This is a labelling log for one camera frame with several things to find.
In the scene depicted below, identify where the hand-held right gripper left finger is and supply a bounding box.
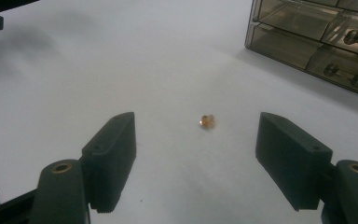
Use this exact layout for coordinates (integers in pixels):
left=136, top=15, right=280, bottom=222
left=81, top=111, right=137, bottom=214

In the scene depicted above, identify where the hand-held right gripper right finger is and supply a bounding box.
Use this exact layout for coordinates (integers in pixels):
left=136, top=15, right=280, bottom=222
left=255, top=111, right=335, bottom=212

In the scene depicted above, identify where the small screw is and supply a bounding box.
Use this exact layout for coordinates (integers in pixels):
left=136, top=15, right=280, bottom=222
left=199, top=114, right=217, bottom=130

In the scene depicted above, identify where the smoky transparent drawer box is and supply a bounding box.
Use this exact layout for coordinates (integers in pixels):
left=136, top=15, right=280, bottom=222
left=244, top=0, right=358, bottom=101

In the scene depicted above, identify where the white table cover sheet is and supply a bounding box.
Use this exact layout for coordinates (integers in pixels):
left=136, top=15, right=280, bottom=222
left=0, top=0, right=358, bottom=224

